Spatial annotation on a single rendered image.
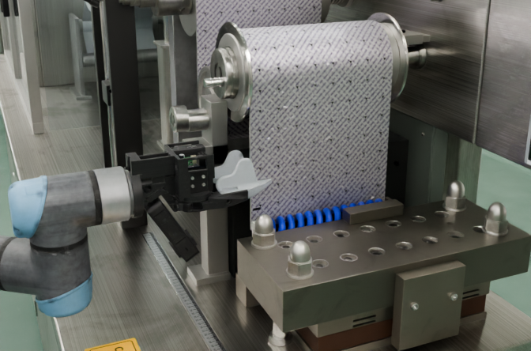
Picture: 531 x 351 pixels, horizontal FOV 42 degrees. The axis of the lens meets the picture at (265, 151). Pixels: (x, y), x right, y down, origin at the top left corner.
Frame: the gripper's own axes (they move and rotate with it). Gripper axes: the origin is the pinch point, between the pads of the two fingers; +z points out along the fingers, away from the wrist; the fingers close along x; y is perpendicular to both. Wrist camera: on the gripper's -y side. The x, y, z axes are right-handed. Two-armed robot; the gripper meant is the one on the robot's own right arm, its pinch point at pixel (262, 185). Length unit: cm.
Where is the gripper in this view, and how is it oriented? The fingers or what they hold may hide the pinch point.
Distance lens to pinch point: 103.4
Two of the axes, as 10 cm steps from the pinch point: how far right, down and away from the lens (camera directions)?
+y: 0.0, -9.4, -3.3
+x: -3.9, -3.0, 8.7
